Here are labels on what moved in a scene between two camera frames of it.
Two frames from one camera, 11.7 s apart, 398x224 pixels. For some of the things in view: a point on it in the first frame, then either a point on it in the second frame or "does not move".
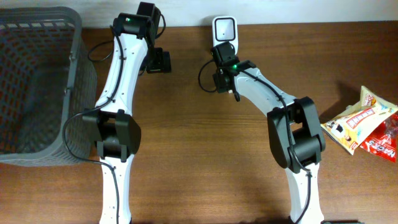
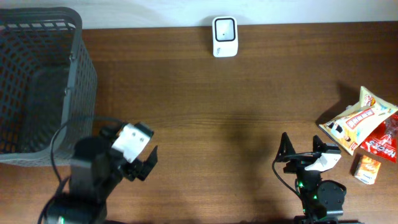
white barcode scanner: (225, 28) does not move
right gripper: (221, 84) to (299, 161)
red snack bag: (383, 143) does not move
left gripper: (158, 62) to (134, 170)
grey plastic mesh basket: (46, 76) does not move
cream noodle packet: (355, 121) does not move
